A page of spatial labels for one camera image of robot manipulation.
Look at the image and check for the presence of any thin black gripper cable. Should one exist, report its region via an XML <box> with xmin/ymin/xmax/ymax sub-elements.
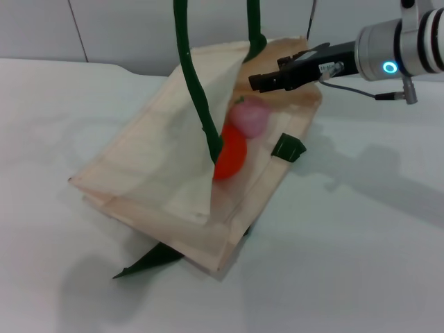
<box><xmin>318</xmin><ymin>78</ymin><xmax>419</xmax><ymax>104</ymax></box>

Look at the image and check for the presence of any cream canvas bag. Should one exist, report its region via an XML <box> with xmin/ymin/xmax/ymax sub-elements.
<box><xmin>67</xmin><ymin>0</ymin><xmax>323</xmax><ymax>282</ymax></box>

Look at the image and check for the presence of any orange ball fruit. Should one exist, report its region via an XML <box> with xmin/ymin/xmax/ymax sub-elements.
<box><xmin>212</xmin><ymin>124</ymin><xmax>249</xmax><ymax>180</ymax></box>

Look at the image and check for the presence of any thin dark wall cable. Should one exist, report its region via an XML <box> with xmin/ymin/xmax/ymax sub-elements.
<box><xmin>305</xmin><ymin>0</ymin><xmax>318</xmax><ymax>39</ymax></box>

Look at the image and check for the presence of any pink peach with green leaf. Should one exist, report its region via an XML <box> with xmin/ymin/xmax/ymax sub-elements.
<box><xmin>230</xmin><ymin>96</ymin><xmax>271</xmax><ymax>138</ymax></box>

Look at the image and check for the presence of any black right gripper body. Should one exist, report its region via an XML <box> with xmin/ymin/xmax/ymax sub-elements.
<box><xmin>277</xmin><ymin>40</ymin><xmax>360</xmax><ymax>90</ymax></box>

